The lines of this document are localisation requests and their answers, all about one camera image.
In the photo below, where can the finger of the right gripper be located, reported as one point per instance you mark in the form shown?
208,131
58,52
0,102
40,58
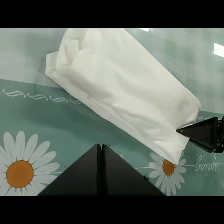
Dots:
201,132

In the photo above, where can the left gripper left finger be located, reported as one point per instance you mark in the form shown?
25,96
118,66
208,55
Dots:
80,178

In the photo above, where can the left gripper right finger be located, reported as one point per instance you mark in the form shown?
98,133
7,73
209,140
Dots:
125,180

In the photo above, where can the white garment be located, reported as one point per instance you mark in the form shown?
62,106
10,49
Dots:
123,86

